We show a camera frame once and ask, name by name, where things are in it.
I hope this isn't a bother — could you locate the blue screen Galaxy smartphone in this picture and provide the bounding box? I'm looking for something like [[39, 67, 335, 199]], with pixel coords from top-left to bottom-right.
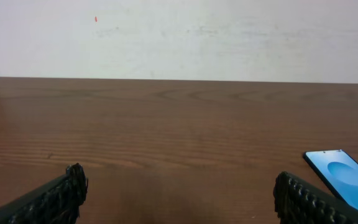
[[303, 149, 358, 210]]

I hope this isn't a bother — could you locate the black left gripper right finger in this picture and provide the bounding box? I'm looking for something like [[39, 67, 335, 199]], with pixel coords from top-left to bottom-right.
[[273, 172, 358, 224]]

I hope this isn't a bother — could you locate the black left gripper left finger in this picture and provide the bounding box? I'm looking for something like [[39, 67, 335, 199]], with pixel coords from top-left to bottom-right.
[[0, 163, 88, 224]]

